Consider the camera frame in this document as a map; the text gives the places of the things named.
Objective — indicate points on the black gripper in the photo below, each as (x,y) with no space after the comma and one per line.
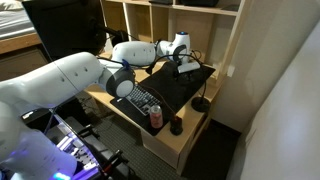
(185,76)

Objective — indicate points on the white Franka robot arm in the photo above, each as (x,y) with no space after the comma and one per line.
(50,83)

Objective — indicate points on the black desk mat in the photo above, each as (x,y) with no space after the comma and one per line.
(173,90)

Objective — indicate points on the wooden desk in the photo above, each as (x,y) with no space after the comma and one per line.
(180,133)

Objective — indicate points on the grey mechanical keyboard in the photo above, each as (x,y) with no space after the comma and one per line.
(143,99)

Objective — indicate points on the pink soda can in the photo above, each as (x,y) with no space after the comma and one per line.
(156,117)

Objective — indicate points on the small black cup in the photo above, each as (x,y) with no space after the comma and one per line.
(177,126)

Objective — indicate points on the wooden shelf hutch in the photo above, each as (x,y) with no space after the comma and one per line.
(206,30)

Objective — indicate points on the black headphones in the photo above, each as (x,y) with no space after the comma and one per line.
(123,35)

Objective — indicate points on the black case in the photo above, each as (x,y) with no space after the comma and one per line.
(200,2)

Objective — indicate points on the black monitor stand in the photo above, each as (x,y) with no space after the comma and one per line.
(110,31)

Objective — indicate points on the black robot mounting cart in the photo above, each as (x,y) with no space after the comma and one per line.
(86,143)

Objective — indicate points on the white wall outlet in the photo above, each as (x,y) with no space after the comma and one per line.
(231,71)

